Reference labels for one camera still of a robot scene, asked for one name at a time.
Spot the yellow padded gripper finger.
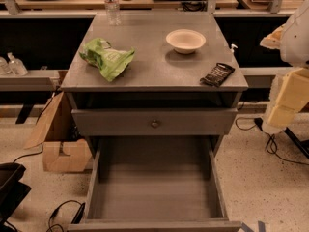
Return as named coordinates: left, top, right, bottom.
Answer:
left=266, top=68, right=309, bottom=129

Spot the green rice chip bag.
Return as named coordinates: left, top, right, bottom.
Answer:
left=79, top=38, right=135, bottom=82

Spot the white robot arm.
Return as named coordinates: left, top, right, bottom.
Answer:
left=260, top=0, right=309, bottom=133

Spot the closed grey top drawer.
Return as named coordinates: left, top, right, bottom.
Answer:
left=71, top=108, right=238, bottom=136

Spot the grey drawer cabinet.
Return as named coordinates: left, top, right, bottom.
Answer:
left=62, top=11, right=247, bottom=151

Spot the open grey middle drawer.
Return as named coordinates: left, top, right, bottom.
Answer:
left=69, top=136, right=241, bottom=232

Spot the black stand leg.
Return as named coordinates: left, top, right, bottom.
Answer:
left=284, top=128, right=309, bottom=159

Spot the black snack bar packet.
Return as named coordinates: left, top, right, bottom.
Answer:
left=200, top=63, right=235, bottom=87

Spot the small white pump dispenser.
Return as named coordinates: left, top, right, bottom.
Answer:
left=230, top=43, right=238, bottom=53

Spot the white paper bowl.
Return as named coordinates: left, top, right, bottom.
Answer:
left=166, top=29, right=206, bottom=54

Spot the clear plastic water bottle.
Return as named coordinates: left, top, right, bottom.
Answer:
left=104, top=0, right=121, bottom=25

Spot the brown cardboard box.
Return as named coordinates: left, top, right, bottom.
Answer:
left=24, top=91, right=92, bottom=173

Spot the clear sanitizer pump bottle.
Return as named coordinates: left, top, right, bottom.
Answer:
left=8, top=52, right=28, bottom=76

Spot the black bin on floor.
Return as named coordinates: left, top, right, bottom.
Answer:
left=0, top=162, right=31, bottom=232

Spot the black cable right floor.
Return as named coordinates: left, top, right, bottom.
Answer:
left=234, top=116, right=309, bottom=166

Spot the black cable floor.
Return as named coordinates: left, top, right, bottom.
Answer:
left=234, top=116, right=309, bottom=166
left=45, top=199, right=87, bottom=232

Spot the black cable left floor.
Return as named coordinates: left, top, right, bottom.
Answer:
left=45, top=199, right=87, bottom=232

